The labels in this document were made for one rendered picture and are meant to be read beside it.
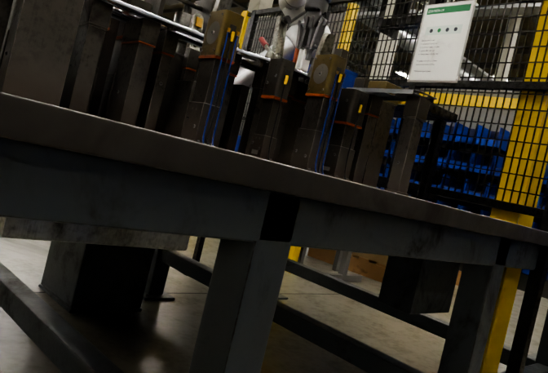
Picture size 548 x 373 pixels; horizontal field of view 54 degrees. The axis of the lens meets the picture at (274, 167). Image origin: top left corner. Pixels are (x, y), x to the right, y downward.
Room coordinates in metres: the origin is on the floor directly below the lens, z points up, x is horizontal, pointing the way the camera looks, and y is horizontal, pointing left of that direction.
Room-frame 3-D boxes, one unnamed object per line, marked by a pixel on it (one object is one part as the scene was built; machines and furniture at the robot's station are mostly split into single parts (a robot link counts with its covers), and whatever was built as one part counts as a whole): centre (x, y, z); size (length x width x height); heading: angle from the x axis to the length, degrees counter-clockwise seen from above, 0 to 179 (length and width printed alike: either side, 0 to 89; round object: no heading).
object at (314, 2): (1.76, -0.01, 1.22); 0.08 x 0.07 x 0.09; 38
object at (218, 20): (1.35, 0.20, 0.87); 0.12 x 0.07 x 0.35; 38
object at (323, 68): (1.55, -0.10, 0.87); 0.12 x 0.07 x 0.35; 38
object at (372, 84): (1.82, -0.30, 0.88); 0.08 x 0.08 x 0.36; 38
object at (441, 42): (2.01, -0.50, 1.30); 0.23 x 0.02 x 0.31; 38
